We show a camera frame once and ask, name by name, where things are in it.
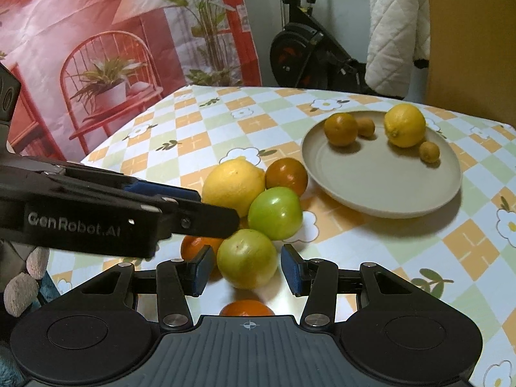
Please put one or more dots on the bright green tomato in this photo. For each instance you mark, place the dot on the bright green tomato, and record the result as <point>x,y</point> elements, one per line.
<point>276,213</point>

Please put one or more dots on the wooden board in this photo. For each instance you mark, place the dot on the wooden board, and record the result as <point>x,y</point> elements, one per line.
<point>471,40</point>

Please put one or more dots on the beige round plate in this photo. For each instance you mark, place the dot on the beige round plate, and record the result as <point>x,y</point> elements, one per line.
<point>363,181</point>

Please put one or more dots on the checked floral tablecloth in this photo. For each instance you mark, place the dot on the checked floral tablecloth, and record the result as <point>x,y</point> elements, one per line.
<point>193,129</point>

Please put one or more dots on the small brown kiwi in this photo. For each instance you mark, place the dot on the small brown kiwi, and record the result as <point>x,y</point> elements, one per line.
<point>366,127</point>
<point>429,152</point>

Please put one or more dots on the mottled dark orange tangerine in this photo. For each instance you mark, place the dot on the mottled dark orange tangerine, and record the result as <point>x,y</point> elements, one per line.
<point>286,175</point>
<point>340,129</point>

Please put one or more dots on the black exercise bike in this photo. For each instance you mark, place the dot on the black exercise bike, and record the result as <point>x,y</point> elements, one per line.
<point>294,48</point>

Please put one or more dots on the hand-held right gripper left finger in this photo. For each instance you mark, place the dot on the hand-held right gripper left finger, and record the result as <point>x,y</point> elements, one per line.
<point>203,271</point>

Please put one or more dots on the yellow lemon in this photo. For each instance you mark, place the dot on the yellow lemon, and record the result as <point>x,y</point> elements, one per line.
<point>404,125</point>
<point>234,183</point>

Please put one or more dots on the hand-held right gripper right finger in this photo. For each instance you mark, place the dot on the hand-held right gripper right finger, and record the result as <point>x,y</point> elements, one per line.
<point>291,269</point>

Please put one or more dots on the white quilted blanket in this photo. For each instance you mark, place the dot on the white quilted blanket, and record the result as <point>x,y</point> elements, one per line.
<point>395,28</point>

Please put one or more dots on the red printed backdrop cloth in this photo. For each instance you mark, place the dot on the red printed backdrop cloth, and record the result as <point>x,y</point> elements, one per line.
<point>100,16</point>

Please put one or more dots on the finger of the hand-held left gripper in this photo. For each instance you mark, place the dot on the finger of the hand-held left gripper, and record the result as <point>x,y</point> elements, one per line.
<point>213,221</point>
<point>169,191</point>

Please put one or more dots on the small bright orange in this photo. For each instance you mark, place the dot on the small bright orange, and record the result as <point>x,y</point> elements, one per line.
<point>193,248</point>
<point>246,308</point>

